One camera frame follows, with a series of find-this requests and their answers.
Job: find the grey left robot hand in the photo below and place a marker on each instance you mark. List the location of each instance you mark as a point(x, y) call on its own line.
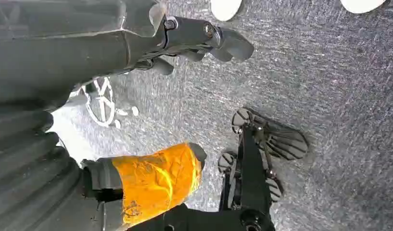
point(62, 47)

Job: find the white round furniture foot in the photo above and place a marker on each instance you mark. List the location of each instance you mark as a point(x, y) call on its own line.
point(225, 9)
point(362, 4)

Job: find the ribbed grey left arm sleeve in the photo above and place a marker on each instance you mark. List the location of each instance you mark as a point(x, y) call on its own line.
point(27, 172)

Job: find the black robot foot striped sole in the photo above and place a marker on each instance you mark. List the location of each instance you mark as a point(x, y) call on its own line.
point(275, 188)
point(287, 143)

